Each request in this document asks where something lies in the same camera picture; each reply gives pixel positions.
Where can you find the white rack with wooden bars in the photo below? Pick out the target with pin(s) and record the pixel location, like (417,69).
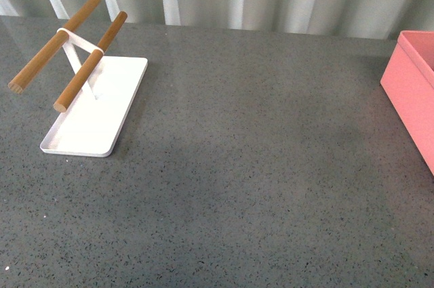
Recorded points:
(94,104)

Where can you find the pink plastic box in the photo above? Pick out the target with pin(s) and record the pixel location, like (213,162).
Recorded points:
(408,82)

